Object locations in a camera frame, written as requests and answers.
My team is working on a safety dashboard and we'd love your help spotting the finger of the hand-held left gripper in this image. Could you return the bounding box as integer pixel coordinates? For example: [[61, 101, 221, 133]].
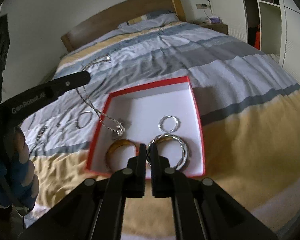
[[0, 70, 92, 128]]

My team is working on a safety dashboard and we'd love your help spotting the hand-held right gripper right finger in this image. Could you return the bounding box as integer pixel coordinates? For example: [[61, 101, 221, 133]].
[[147, 142, 278, 240]]

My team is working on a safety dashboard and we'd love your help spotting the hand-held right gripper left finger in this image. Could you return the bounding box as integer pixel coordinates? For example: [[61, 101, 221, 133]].
[[19, 144, 147, 240]]

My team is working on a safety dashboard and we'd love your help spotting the amber bangle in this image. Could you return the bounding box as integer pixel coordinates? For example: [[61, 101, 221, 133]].
[[105, 139, 137, 170]]

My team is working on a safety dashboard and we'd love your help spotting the twisted silver hoop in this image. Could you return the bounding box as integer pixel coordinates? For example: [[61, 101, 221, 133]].
[[158, 115, 181, 133], [146, 134, 191, 172]]

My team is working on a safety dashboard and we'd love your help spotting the silver bead necklace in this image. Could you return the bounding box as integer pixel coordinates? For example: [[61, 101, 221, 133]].
[[76, 54, 126, 138]]

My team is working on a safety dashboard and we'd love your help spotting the thin silver bangle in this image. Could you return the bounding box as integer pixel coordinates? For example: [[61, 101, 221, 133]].
[[76, 110, 93, 130]]

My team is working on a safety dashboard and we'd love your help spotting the dark silver bracelet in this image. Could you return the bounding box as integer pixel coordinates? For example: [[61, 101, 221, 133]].
[[36, 125, 48, 140]]

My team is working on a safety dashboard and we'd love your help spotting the red cardboard box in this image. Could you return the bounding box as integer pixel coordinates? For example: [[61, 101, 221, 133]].
[[85, 76, 206, 180]]

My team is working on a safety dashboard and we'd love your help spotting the person's left hand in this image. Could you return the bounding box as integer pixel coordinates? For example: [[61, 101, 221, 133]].
[[0, 127, 39, 215]]

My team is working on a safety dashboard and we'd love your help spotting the wooden headboard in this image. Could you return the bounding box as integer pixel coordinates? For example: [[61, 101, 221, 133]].
[[61, 0, 185, 53]]

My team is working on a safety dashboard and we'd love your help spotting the grey striped pillow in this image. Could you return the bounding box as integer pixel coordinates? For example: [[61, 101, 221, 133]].
[[117, 10, 179, 33]]

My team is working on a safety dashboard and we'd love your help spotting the wooden nightstand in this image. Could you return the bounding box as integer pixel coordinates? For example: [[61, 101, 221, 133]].
[[195, 21, 228, 35]]

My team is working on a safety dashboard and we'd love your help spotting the orange item in wardrobe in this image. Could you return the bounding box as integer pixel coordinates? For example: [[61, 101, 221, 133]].
[[254, 25, 261, 50]]

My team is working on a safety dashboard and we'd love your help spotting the white wardrobe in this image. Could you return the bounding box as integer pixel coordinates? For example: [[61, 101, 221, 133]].
[[204, 0, 300, 80]]

